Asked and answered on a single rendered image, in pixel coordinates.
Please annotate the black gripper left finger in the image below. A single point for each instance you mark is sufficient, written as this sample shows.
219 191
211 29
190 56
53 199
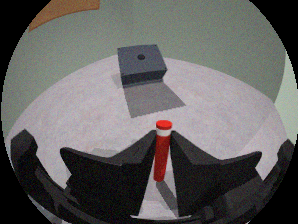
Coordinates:
128 171

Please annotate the red peg with white band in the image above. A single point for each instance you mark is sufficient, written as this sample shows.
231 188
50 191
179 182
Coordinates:
162 149

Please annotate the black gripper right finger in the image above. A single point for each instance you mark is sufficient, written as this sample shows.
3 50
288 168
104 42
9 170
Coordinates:
196 172

